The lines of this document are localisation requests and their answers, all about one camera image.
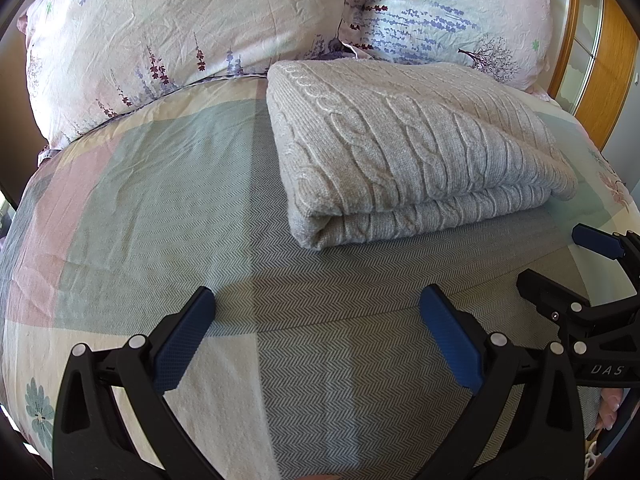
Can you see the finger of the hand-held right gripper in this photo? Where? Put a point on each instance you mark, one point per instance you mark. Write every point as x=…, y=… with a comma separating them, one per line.
x=596, y=241
x=547, y=290

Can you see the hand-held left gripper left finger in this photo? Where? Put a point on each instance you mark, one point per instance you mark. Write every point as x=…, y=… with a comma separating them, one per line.
x=182, y=342

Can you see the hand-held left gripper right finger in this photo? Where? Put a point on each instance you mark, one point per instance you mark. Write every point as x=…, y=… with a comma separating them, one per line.
x=450, y=342

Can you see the person's right hand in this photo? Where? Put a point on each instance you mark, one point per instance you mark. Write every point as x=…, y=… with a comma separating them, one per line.
x=611, y=405

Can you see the pastel checked bed quilt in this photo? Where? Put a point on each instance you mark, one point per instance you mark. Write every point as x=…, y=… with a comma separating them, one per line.
x=165, y=200

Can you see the wooden glass-door cabinet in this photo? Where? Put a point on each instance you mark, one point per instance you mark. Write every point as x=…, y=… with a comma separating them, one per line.
x=607, y=60

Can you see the blue floral pillow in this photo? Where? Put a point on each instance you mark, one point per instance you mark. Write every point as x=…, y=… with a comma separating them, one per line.
x=450, y=15

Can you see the pink floral pillow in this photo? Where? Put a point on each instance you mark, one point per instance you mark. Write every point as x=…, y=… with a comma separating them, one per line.
x=165, y=35

